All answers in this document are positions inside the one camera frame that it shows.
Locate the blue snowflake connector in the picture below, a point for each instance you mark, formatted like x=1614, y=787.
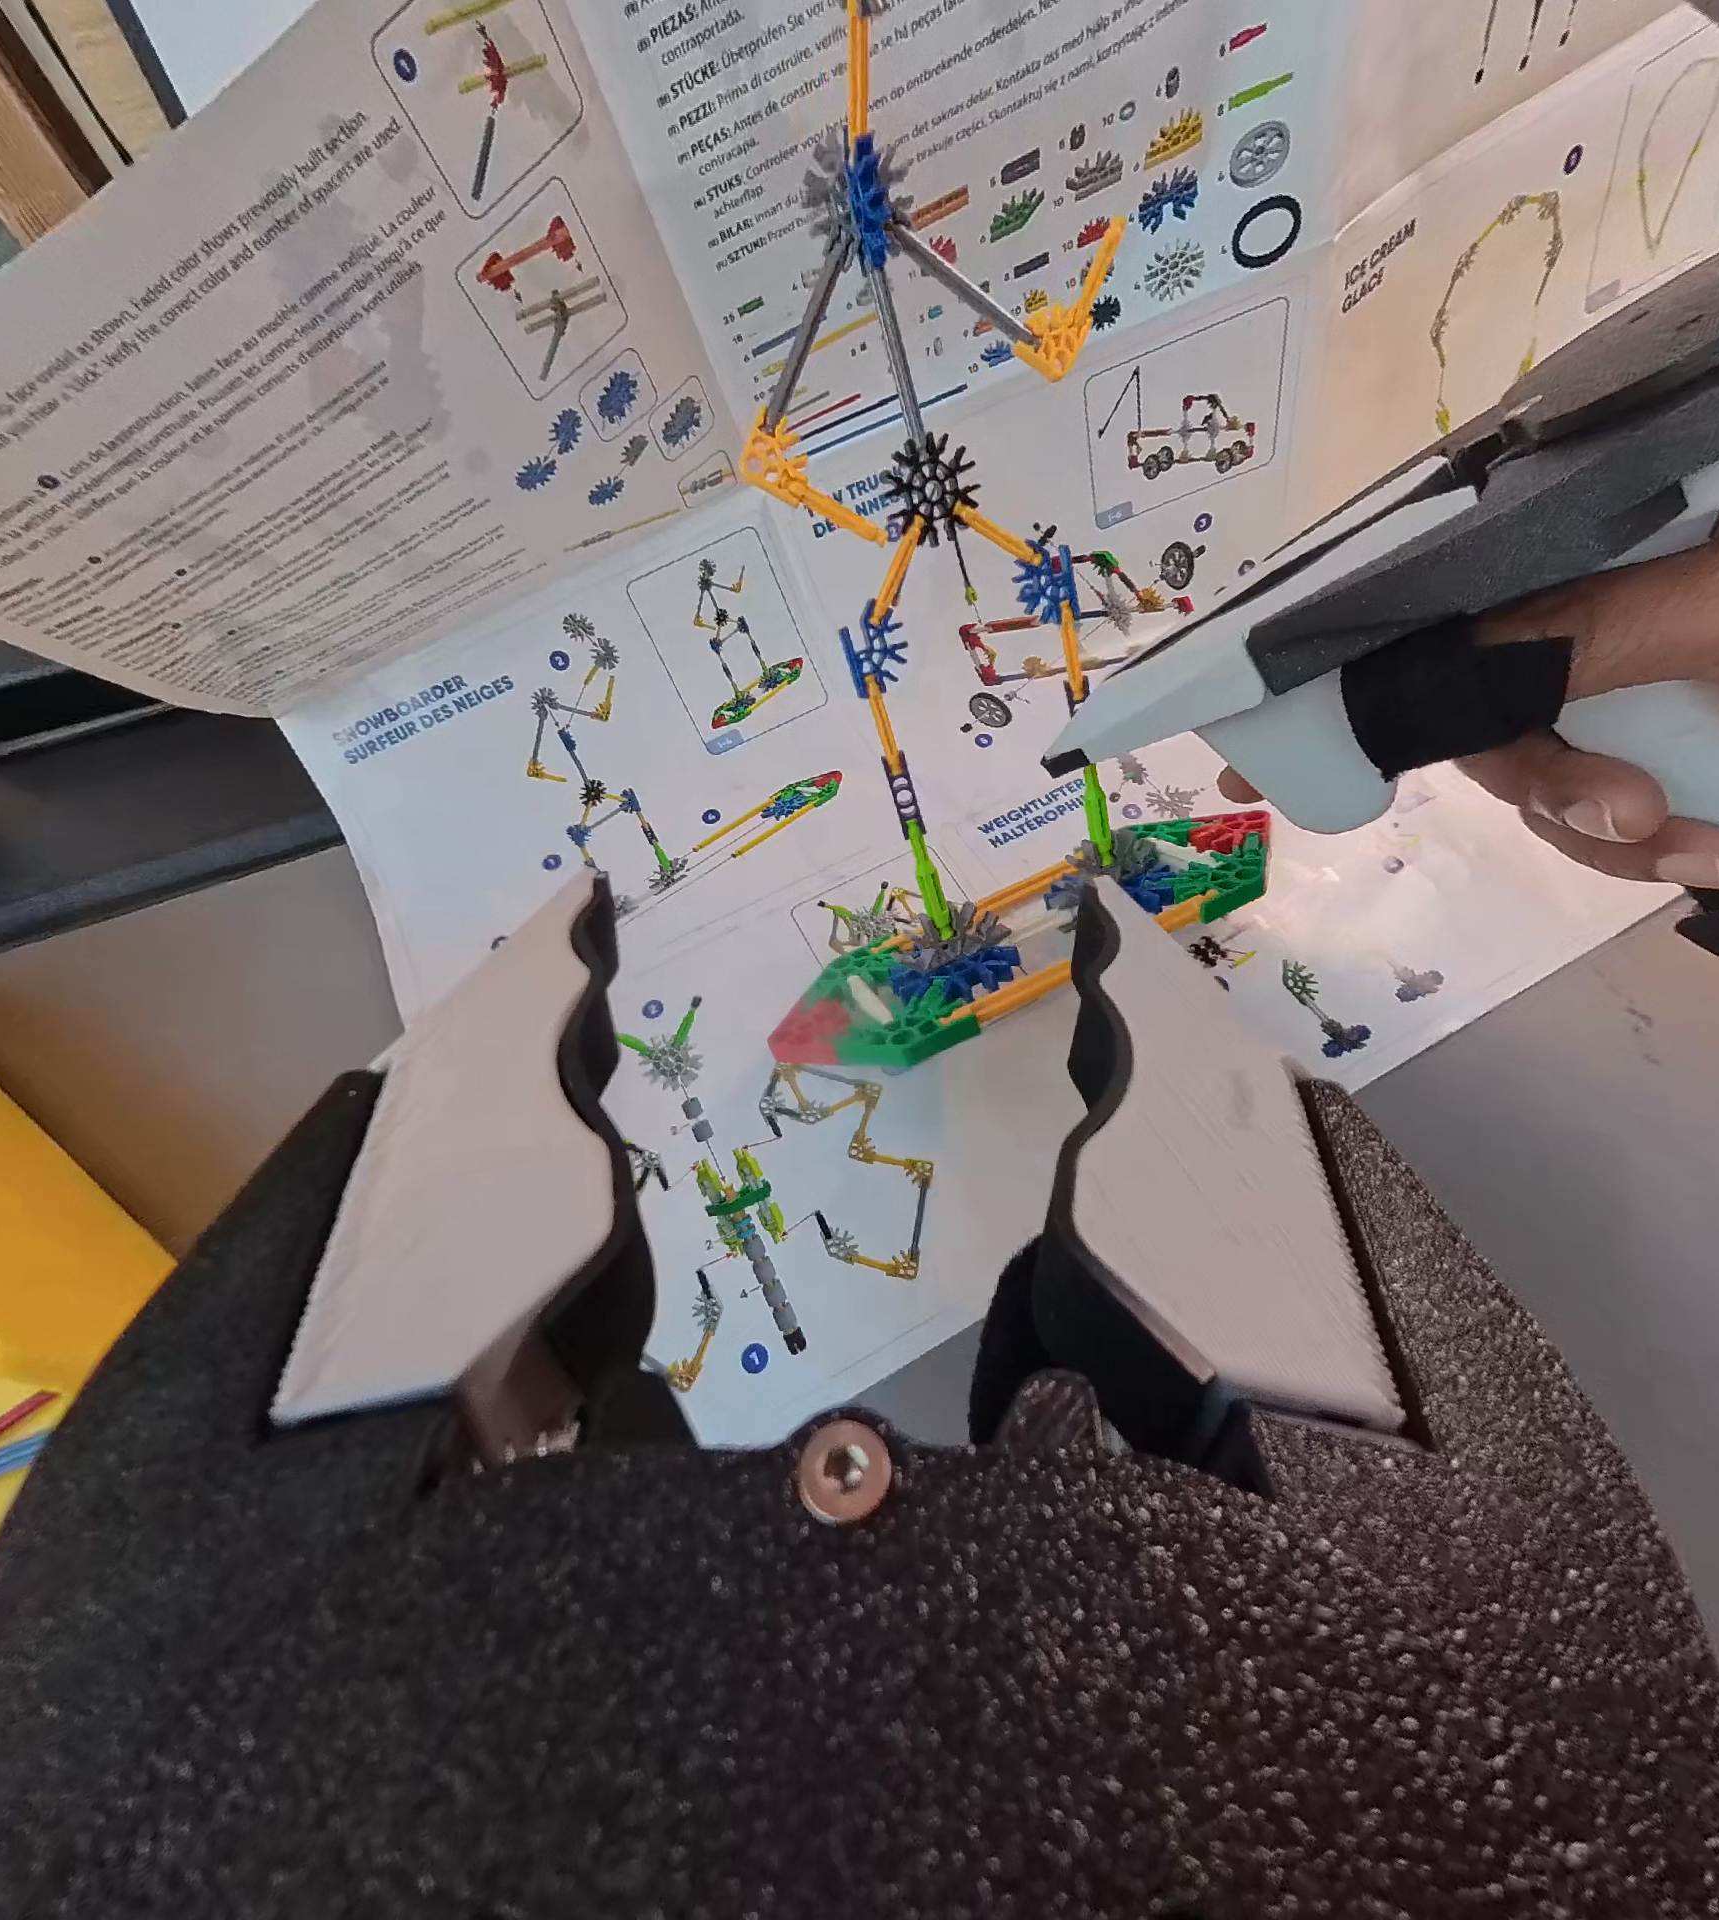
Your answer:
x=1160, y=889

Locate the person's right hand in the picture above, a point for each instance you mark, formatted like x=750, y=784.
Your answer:
x=1700, y=614

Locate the green fan-shaped connector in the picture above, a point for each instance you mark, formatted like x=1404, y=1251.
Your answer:
x=1234, y=893
x=1160, y=831

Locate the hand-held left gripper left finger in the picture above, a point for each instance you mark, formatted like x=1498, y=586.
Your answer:
x=468, y=1200

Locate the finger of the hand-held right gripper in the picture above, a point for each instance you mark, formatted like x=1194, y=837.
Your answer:
x=1370, y=518
x=1174, y=690

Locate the multicolour rod connector toy figure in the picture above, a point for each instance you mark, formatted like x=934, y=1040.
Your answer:
x=934, y=481

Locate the white instruction sheet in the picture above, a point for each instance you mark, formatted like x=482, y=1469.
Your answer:
x=424, y=344

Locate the red corner connector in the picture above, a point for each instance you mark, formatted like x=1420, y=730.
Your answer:
x=1240, y=831

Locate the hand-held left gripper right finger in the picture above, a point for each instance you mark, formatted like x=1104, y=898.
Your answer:
x=1234, y=1200

